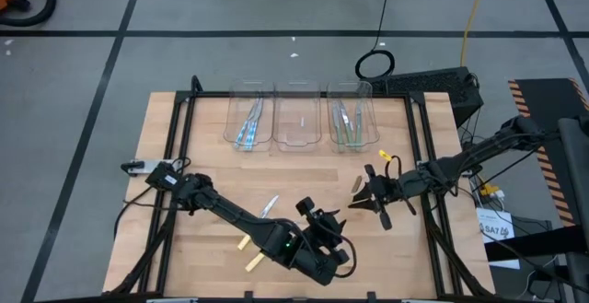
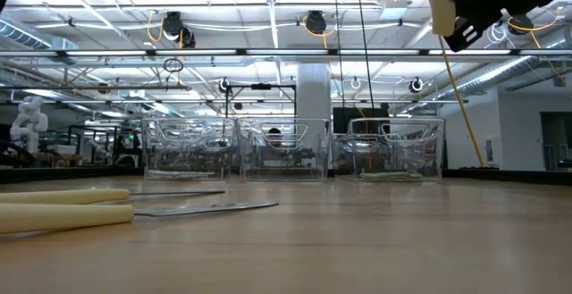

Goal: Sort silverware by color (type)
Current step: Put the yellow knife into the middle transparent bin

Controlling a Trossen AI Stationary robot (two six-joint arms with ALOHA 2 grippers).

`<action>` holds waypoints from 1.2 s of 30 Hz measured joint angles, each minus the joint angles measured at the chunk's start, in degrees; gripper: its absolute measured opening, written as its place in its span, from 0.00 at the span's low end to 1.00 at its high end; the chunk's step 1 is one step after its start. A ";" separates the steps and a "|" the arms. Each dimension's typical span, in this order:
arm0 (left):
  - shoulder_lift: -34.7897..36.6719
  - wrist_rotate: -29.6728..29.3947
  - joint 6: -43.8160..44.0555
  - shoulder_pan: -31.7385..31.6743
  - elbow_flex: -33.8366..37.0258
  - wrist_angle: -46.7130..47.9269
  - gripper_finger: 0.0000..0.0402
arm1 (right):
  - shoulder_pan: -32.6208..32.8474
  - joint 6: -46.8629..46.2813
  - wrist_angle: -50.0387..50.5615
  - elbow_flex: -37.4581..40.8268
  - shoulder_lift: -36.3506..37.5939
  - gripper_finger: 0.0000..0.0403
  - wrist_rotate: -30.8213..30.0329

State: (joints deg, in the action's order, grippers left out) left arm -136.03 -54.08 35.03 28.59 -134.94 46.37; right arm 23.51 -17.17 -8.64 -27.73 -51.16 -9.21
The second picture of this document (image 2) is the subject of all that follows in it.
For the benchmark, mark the silver ventilation duct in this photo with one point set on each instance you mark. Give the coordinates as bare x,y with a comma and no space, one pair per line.
491,76

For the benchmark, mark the black monitor screen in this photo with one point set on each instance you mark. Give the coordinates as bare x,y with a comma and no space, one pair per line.
342,115

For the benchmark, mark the black overhead camera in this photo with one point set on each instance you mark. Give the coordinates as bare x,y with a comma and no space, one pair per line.
520,23
172,23
316,22

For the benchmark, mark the silver overhead beam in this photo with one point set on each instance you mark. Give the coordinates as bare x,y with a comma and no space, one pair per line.
89,87
286,52

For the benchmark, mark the clear plastic bin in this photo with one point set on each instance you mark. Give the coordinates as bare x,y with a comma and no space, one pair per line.
286,160
402,151
187,151

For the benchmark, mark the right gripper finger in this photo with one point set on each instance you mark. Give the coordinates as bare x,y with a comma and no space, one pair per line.
469,12

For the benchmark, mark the teal white patterned knife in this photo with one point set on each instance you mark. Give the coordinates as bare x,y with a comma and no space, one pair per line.
179,174

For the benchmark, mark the yellow pole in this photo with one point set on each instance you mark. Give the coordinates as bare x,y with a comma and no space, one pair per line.
462,111

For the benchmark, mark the white humanoid robot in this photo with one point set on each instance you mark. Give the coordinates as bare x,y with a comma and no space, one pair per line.
29,122

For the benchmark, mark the white round column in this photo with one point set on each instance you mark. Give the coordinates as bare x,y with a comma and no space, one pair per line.
313,90

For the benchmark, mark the black metal rig frame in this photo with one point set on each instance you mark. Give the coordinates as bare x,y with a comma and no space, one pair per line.
261,86

